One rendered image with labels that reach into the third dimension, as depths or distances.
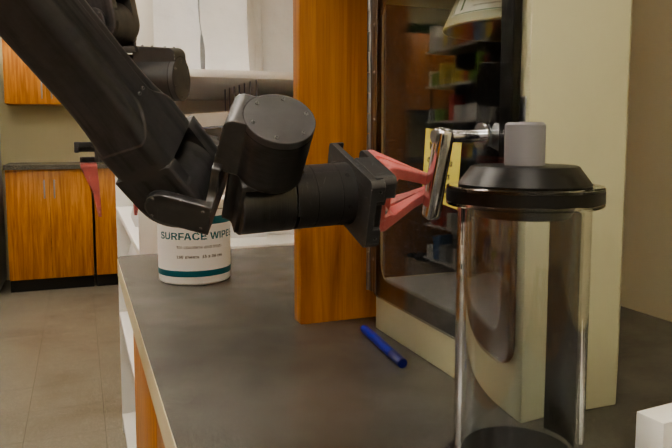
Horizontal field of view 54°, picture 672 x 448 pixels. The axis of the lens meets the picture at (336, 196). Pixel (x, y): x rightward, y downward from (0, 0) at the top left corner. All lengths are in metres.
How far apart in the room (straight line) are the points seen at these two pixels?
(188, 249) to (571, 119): 0.74
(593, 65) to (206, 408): 0.48
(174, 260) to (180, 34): 0.88
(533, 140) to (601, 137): 0.19
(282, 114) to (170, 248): 0.70
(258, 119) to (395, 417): 0.31
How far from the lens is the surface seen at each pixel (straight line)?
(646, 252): 1.12
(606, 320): 0.69
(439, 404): 0.68
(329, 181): 0.58
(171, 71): 0.88
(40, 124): 6.05
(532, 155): 0.47
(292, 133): 0.51
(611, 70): 0.67
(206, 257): 1.18
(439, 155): 0.62
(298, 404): 0.68
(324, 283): 0.93
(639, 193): 1.12
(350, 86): 0.93
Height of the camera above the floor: 1.20
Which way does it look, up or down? 5 degrees down
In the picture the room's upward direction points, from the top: straight up
